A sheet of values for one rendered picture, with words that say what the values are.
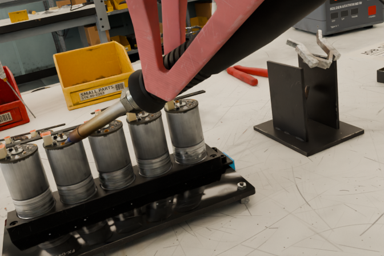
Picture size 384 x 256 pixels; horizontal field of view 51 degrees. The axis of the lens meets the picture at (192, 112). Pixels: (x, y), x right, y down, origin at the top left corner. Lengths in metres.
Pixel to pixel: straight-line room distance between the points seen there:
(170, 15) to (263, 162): 0.16
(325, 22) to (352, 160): 0.42
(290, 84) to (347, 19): 0.41
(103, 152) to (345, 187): 0.16
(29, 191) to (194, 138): 0.11
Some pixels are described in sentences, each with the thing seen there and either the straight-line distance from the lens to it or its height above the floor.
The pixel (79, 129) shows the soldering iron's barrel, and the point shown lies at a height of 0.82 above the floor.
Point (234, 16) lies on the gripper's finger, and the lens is 0.16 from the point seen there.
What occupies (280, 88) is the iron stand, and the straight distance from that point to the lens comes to 0.35.
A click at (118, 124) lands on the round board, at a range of 0.28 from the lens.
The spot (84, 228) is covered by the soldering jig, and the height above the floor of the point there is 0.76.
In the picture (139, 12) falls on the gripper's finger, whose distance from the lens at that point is 0.18.
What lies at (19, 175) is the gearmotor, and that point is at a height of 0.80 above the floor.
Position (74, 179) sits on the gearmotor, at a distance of 0.28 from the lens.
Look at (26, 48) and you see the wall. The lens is 4.68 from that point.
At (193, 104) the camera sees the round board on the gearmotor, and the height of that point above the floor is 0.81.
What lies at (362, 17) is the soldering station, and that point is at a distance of 0.75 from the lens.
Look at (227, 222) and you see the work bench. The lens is 0.27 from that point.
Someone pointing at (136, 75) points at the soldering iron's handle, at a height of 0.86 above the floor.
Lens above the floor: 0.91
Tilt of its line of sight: 20 degrees down
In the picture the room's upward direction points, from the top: 10 degrees counter-clockwise
